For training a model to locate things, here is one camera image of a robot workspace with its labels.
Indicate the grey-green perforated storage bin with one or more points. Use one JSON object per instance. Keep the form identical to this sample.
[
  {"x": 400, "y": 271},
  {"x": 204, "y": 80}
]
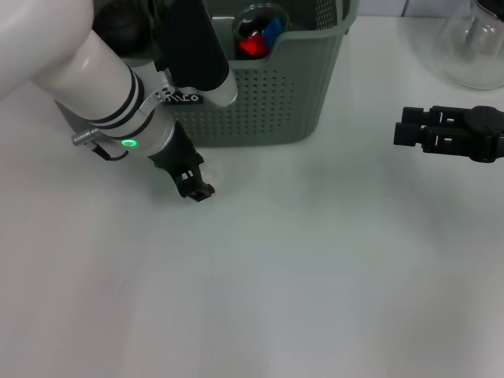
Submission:
[{"x": 275, "y": 98}]

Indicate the clear glass carafe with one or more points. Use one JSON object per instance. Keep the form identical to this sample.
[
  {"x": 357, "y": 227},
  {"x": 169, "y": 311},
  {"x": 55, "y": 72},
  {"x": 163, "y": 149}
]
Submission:
[{"x": 460, "y": 55}]

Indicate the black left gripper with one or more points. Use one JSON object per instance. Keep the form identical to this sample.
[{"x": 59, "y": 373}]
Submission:
[{"x": 175, "y": 153}]

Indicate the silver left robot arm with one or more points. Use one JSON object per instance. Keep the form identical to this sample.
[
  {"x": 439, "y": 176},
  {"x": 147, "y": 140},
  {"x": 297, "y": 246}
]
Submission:
[{"x": 78, "y": 67}]

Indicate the blue square toy brick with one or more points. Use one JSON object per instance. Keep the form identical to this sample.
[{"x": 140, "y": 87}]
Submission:
[{"x": 273, "y": 28}]

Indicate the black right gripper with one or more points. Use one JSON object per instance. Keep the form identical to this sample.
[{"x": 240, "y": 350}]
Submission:
[{"x": 488, "y": 134}]

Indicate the glass teacup black base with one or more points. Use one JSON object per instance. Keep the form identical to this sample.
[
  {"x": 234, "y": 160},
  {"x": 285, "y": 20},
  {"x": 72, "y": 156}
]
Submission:
[{"x": 283, "y": 15}]

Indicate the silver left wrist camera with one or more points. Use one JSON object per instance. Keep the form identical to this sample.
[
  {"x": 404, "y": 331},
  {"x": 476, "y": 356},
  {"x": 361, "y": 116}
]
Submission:
[{"x": 193, "y": 43}]

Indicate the black carafe lid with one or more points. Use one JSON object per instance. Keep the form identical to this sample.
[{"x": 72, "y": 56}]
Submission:
[{"x": 492, "y": 8}]

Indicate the black round teapot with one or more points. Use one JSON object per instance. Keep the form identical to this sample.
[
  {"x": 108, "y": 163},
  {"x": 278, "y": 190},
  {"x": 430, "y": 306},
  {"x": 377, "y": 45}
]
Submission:
[{"x": 122, "y": 27}]

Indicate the small red toy block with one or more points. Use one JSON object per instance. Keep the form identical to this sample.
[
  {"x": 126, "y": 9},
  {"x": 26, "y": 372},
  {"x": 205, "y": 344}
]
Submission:
[{"x": 252, "y": 46}]

